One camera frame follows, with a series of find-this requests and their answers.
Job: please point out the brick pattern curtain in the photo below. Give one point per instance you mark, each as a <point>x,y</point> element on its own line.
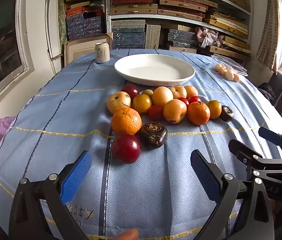
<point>270,30</point>

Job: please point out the white oval plate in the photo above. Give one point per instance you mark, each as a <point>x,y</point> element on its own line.
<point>153,72</point>

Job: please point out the orange mandarin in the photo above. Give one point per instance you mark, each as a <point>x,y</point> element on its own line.
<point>198,113</point>
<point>126,121</point>

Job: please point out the dark red plum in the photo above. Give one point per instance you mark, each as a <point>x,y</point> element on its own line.
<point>130,91</point>
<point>126,148</point>

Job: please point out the white drink can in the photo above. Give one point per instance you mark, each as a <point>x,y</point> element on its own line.
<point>102,53</point>

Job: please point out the white leaning strip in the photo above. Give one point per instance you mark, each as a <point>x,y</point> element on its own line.
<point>50,35</point>

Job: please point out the blue checked tablecloth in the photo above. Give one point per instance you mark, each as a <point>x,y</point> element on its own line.
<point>56,120</point>

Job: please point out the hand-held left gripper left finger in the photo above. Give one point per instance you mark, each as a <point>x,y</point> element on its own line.
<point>77,175</point>

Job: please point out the pink white cloth bundle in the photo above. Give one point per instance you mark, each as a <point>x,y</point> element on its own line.
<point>207,36</point>

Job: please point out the pile of small tan fruits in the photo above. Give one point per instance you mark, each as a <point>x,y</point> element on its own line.
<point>227,73</point>

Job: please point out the small yellow-green tomato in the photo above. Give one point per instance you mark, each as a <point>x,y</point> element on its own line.
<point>148,92</point>

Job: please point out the white framed window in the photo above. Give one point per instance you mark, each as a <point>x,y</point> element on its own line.
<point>1,42</point>

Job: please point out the stack of dark grey-blue boxes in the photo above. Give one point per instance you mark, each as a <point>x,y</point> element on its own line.
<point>128,38</point>
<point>181,36</point>

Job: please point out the small dark brown fruit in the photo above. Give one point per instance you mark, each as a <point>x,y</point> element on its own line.
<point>226,113</point>

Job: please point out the white metal shelf rack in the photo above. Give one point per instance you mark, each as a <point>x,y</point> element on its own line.
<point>136,16</point>

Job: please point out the small orange fruit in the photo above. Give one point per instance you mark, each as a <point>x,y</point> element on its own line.
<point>191,91</point>

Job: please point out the upright striped tan box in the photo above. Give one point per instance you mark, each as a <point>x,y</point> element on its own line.
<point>153,36</point>

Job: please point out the yellow-orange tomato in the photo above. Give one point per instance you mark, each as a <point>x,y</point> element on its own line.
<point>215,109</point>

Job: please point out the large dark brown fruit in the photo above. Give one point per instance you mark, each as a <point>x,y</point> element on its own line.
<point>153,135</point>

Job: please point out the green marbled slab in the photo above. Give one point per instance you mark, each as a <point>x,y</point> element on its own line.
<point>62,22</point>

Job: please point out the red cherry tomato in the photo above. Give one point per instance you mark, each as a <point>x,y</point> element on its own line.
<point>194,99</point>
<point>184,101</point>
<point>155,112</point>

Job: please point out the cardboard framed board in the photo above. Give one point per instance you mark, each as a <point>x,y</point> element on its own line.
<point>81,48</point>

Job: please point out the clear plastic bag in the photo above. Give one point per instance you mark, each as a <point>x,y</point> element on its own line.
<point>227,60</point>

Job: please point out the stack of yellow wooden boxes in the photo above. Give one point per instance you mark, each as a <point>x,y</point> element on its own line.
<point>228,25</point>

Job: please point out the person's left hand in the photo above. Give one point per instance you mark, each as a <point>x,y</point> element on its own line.
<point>128,235</point>

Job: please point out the orange patterned box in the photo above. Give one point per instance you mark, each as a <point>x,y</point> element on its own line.
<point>77,12</point>

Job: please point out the black bag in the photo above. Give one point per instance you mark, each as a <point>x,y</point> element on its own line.
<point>265,91</point>

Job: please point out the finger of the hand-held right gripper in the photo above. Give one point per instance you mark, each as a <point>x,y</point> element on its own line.
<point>269,135</point>
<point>240,150</point>

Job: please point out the stack of blue floral boxes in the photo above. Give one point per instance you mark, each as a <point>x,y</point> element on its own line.
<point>81,27</point>

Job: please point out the pale tan round fruit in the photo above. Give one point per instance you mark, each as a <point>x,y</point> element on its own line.
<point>118,102</point>

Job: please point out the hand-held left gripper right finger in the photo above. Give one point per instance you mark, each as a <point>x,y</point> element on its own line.
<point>203,175</point>

